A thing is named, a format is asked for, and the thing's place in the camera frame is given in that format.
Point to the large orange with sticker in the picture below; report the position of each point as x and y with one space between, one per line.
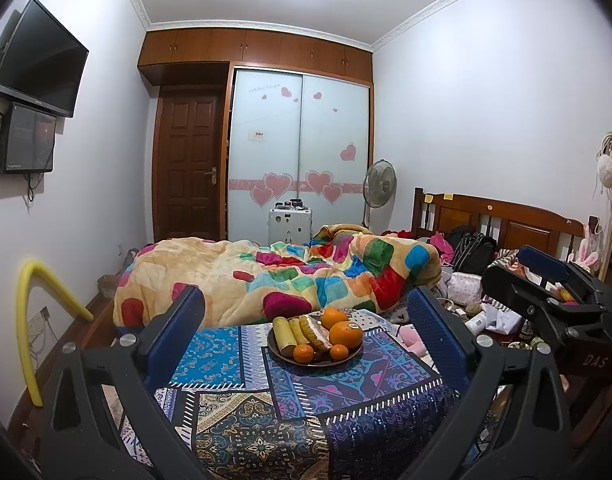
343 336

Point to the dark round plate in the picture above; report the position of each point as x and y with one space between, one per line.
316 360

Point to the brown wooden door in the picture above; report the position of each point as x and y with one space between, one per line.
188 160

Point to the pinkish beige ridged toy food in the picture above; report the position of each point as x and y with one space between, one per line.
320 329

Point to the small brown basket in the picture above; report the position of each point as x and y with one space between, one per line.
107 286

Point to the black wall television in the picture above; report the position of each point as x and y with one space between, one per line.
41 60

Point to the small pink object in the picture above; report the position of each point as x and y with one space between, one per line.
411 337

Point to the yellow foam tube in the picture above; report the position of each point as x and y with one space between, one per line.
28 340

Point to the wall socket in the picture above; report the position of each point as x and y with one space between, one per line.
38 320

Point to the wooden overhead cabinets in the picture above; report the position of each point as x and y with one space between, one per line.
256 45

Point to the standing fan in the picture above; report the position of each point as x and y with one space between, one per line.
380 180

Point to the black backpack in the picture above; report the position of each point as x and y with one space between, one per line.
471 252

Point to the colourful checked fleece blanket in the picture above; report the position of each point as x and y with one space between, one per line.
186 270

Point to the wooden headboard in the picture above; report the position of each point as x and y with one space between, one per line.
516 220

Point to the pink dotted bag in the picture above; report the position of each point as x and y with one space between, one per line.
463 287

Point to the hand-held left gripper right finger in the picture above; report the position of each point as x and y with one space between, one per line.
436 332

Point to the black wall monitor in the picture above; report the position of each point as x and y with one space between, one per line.
28 135

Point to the small orange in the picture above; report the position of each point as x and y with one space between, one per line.
338 351
302 353

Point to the wooden bed frame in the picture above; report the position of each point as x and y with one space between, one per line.
98 317

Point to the large plain orange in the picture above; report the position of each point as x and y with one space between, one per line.
333 317

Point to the blue patterned patchwork bedspread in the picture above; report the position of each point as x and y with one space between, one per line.
286 410

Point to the toy banana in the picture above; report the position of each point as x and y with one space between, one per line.
298 330

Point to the white bottle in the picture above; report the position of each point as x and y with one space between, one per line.
478 322

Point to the white black patterned cloth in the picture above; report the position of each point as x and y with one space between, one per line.
371 320

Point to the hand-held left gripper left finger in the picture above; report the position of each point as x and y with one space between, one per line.
178 330

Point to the white suitcase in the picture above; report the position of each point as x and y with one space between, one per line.
288 225

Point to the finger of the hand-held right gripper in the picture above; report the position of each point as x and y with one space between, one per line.
546 260
511 285

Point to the pink bunny plush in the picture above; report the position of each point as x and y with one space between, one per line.
588 260

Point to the white fluffy pompom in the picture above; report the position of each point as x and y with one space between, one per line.
605 170

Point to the sliding wardrobe with pink hearts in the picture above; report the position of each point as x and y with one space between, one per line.
266 160

